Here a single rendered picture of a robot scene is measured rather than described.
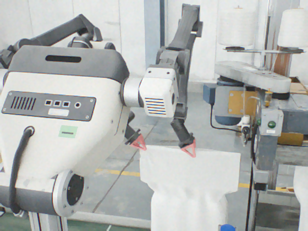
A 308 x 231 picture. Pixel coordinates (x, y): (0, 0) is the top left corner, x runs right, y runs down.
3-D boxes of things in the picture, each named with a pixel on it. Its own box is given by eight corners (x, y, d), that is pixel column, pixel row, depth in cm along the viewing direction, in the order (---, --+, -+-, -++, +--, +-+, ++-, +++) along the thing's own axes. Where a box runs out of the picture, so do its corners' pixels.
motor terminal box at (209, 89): (207, 109, 162) (209, 87, 158) (201, 103, 171) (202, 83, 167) (222, 107, 164) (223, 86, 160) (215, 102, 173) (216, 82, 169)
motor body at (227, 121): (213, 126, 168) (215, 81, 159) (215, 116, 182) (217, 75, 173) (241, 128, 165) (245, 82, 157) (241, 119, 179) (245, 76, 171)
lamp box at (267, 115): (259, 135, 116) (262, 112, 113) (259, 130, 120) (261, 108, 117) (280, 136, 115) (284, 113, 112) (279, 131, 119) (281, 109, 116)
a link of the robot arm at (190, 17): (181, -4, 131) (204, -1, 130) (180, 26, 141) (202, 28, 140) (154, 56, 100) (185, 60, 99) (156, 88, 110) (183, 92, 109)
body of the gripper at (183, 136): (194, 135, 150) (187, 122, 149) (191, 143, 141) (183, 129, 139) (182, 139, 152) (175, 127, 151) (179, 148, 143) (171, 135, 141)
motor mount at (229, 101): (214, 116, 161) (215, 86, 156) (214, 112, 168) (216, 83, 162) (269, 120, 157) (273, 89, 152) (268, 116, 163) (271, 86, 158)
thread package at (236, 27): (216, 48, 138) (218, 7, 133) (218, 44, 154) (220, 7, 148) (254, 49, 136) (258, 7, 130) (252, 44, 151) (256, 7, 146)
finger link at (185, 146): (201, 150, 150) (192, 134, 148) (200, 157, 144) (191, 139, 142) (189, 155, 152) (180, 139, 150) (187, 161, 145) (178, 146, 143)
